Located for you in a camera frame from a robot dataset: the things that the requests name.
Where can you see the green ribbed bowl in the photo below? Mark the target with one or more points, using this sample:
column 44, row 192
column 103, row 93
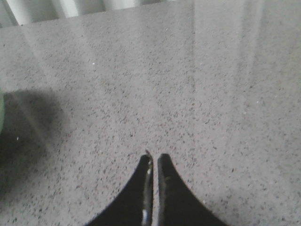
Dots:
column 2, row 111

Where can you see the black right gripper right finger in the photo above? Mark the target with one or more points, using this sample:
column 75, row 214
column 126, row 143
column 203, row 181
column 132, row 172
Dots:
column 178, row 206

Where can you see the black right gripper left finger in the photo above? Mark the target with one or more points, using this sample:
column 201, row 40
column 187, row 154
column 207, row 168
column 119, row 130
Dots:
column 133, row 206

